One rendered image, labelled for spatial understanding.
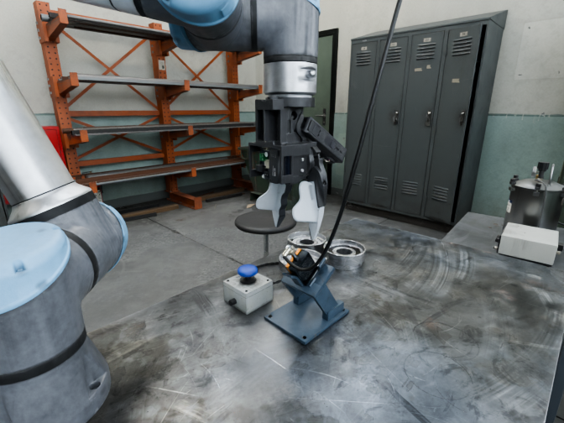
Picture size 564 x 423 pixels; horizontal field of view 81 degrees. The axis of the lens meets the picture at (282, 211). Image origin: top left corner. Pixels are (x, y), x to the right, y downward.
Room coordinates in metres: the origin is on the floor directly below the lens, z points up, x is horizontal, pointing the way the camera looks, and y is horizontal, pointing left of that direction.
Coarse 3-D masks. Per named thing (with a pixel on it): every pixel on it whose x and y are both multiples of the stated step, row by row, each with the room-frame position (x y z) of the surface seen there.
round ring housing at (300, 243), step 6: (294, 234) 0.85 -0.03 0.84; (300, 234) 0.87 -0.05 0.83; (306, 234) 0.87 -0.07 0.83; (318, 234) 0.85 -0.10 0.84; (288, 240) 0.80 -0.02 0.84; (300, 240) 0.83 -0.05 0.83; (306, 240) 0.84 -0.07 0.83; (312, 240) 0.83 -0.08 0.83; (324, 240) 0.83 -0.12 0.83; (294, 246) 0.78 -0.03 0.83; (300, 246) 0.77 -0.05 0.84; (306, 246) 0.77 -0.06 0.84; (312, 246) 0.77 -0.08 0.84; (318, 246) 0.77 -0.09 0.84; (318, 252) 0.77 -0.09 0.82
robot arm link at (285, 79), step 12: (264, 72) 0.49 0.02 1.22; (276, 72) 0.47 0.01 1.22; (288, 72) 0.46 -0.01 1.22; (300, 72) 0.46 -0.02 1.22; (312, 72) 0.47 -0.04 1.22; (264, 84) 0.49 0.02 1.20; (276, 84) 0.47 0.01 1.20; (288, 84) 0.46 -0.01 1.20; (300, 84) 0.46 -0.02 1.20; (312, 84) 0.48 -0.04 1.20; (276, 96) 0.47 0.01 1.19; (288, 96) 0.47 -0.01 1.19; (300, 96) 0.47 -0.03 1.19
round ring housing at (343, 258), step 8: (336, 240) 0.80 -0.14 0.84; (344, 240) 0.80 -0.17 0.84; (336, 248) 0.77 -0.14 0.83; (344, 248) 0.78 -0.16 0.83; (360, 248) 0.77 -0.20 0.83; (328, 256) 0.73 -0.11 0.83; (336, 256) 0.71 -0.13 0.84; (344, 256) 0.70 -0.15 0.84; (352, 256) 0.70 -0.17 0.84; (360, 256) 0.71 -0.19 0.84; (328, 264) 0.73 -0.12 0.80; (336, 264) 0.71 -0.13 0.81; (344, 264) 0.70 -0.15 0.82; (352, 264) 0.71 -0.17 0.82; (360, 264) 0.73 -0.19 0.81
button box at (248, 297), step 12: (240, 276) 0.60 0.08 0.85; (252, 276) 0.59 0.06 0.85; (228, 288) 0.57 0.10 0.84; (240, 288) 0.55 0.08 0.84; (252, 288) 0.55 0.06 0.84; (264, 288) 0.57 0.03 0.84; (228, 300) 0.57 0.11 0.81; (240, 300) 0.54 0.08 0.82; (252, 300) 0.54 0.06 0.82; (264, 300) 0.57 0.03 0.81
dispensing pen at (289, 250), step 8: (288, 248) 0.49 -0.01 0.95; (296, 256) 0.50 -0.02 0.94; (304, 256) 0.51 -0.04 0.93; (296, 264) 0.50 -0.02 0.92; (304, 264) 0.50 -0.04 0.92; (312, 264) 0.52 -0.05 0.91; (296, 272) 0.49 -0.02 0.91; (304, 272) 0.50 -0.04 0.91; (312, 272) 0.52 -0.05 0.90; (304, 280) 0.50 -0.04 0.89
